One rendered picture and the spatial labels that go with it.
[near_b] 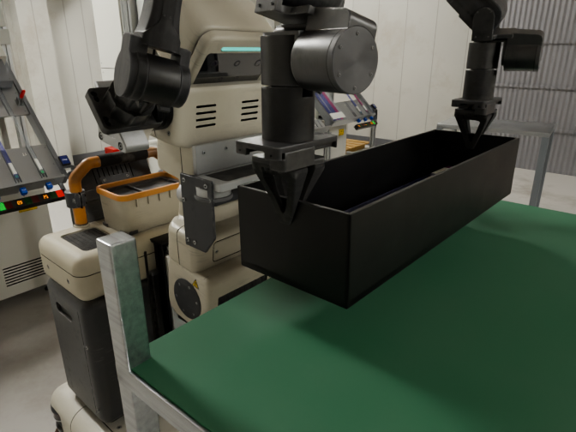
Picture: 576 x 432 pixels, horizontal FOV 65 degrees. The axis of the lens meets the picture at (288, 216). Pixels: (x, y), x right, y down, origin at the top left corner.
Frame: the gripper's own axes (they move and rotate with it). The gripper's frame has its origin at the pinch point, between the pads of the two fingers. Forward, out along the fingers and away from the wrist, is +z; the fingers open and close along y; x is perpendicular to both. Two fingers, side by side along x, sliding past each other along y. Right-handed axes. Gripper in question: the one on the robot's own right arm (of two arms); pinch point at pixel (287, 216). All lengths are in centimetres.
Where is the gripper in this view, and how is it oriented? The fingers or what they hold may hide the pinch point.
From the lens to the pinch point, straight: 52.3
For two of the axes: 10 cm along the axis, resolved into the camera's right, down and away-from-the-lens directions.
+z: 0.0, 9.4, 3.4
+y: 6.6, -2.5, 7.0
